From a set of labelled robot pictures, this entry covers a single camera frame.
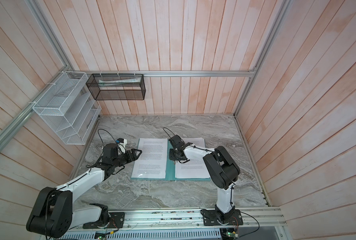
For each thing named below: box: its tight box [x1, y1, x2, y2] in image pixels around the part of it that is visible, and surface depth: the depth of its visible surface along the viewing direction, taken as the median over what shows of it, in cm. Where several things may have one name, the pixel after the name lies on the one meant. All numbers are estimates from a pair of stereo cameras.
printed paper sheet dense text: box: [131, 138, 168, 179], surface depth 97 cm
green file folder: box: [131, 138, 212, 181], surface depth 94 cm
